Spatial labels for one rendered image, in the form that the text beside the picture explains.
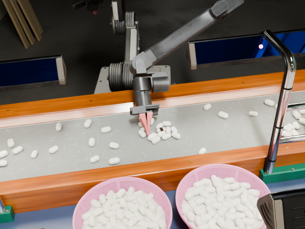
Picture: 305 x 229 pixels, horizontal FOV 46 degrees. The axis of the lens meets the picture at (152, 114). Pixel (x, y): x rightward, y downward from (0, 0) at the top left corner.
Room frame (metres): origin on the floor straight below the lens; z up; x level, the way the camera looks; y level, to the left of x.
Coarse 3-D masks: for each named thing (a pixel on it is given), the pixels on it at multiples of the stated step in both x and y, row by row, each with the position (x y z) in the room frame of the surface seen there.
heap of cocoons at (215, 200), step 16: (192, 192) 0.70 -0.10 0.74; (208, 192) 0.70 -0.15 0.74; (224, 192) 0.69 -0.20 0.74; (240, 192) 0.69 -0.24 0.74; (256, 192) 0.69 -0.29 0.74; (192, 208) 0.65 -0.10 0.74; (208, 208) 0.64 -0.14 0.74; (224, 208) 0.64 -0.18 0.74; (240, 208) 0.64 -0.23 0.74; (256, 208) 0.65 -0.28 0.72; (192, 224) 0.60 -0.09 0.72; (208, 224) 0.59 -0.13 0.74; (224, 224) 0.59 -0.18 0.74; (240, 224) 0.58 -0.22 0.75; (256, 224) 0.58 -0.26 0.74
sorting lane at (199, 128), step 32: (256, 96) 1.17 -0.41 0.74; (0, 128) 1.05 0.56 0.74; (32, 128) 1.04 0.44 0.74; (64, 128) 1.03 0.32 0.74; (96, 128) 1.02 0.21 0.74; (128, 128) 1.01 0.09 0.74; (192, 128) 1.00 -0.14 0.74; (224, 128) 0.99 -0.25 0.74; (256, 128) 0.98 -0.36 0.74; (32, 160) 0.87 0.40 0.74; (64, 160) 0.86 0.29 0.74; (128, 160) 0.85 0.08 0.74
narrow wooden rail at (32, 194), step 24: (288, 144) 0.86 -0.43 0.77; (120, 168) 0.79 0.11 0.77; (144, 168) 0.79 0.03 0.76; (168, 168) 0.78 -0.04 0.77; (192, 168) 0.78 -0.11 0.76; (216, 168) 0.79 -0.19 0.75; (264, 168) 0.81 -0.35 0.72; (0, 192) 0.72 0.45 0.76; (24, 192) 0.72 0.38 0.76; (48, 192) 0.73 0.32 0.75; (72, 192) 0.73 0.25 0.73
